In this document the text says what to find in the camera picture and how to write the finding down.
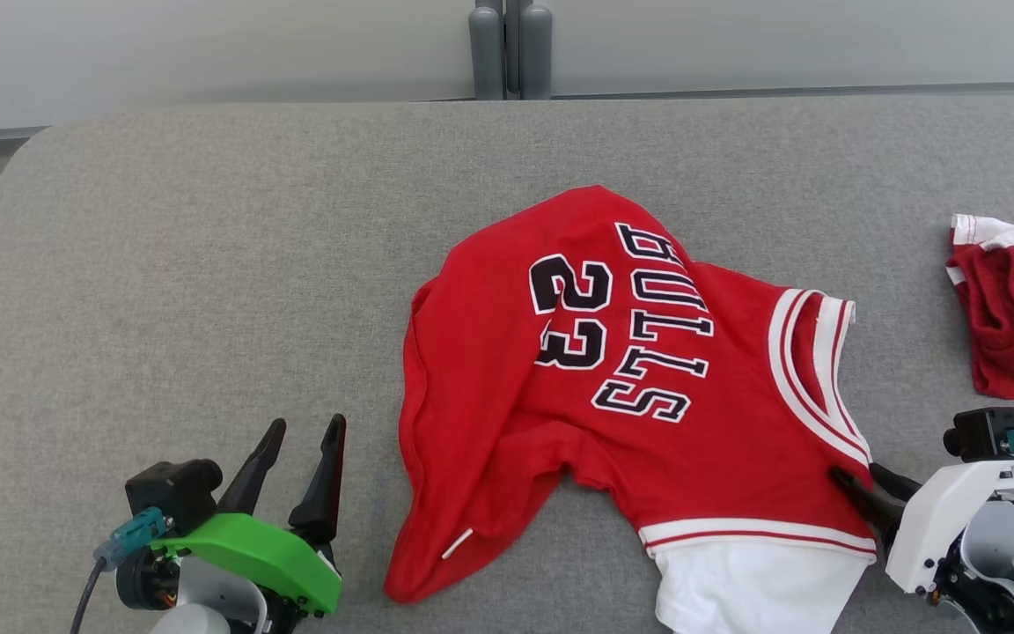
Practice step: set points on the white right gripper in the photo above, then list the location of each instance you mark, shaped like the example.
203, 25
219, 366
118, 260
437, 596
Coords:
938, 519

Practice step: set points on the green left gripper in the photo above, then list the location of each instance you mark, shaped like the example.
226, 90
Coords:
269, 555

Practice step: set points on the red Bulls basketball jersey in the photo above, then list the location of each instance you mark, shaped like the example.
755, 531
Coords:
489, 352

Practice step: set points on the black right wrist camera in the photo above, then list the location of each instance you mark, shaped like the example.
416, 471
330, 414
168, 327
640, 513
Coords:
982, 431

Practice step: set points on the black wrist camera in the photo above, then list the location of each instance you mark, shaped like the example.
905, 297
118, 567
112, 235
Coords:
982, 431
172, 493

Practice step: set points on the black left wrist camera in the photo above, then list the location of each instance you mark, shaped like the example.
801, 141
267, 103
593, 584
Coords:
172, 493

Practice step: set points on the teal left camera connector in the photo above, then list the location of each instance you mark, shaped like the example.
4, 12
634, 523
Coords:
137, 535

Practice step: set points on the grey metal partition post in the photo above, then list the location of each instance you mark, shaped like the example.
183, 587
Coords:
533, 53
487, 53

